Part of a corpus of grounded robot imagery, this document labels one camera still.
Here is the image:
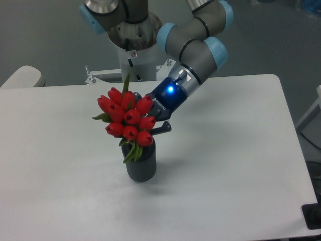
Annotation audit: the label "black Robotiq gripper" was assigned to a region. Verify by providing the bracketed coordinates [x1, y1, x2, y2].
[133, 77, 187, 136]

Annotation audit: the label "red tulip bouquet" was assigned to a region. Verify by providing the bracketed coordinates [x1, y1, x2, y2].
[93, 74, 156, 163]

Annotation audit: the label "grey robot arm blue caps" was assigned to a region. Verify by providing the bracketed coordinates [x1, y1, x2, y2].
[79, 1, 234, 135]

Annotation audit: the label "dark grey ribbed vase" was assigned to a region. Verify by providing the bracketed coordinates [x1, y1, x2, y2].
[121, 141, 156, 182]

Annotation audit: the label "beige chair armrest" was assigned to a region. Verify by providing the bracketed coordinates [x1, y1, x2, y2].
[1, 65, 46, 89]

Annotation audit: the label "white furniture at right edge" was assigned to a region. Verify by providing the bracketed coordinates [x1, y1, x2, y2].
[295, 85, 320, 133]

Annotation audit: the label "black device at table edge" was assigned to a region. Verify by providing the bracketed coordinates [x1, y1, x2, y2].
[301, 203, 320, 230]

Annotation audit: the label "black cable on pedestal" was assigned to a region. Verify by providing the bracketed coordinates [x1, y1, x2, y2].
[124, 38, 143, 82]

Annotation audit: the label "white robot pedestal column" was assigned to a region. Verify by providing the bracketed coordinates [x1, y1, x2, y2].
[116, 45, 157, 82]

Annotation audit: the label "white pedestal base bracket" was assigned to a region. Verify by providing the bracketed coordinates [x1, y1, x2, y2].
[85, 58, 176, 85]

